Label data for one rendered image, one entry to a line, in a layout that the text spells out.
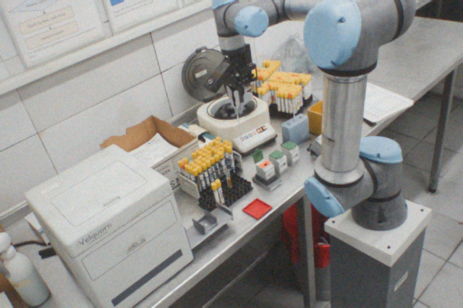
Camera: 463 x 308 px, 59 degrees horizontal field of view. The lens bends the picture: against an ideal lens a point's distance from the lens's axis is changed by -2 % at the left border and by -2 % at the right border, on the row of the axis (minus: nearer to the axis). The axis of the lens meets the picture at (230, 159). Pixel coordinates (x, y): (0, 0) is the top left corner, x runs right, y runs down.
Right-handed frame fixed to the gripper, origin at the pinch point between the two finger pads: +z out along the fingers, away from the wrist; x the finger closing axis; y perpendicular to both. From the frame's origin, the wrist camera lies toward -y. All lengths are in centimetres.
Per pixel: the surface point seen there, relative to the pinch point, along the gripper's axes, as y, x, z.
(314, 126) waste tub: 32.7, -0.1, 21.7
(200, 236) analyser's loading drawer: -30.5, -17.3, 21.9
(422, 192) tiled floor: 123, 4, 112
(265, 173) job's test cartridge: -0.3, -10.8, 19.4
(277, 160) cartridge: 7.2, -8.3, 19.6
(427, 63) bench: 110, 2, 25
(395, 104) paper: 67, -11, 24
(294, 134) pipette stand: 21.3, -1.4, 19.2
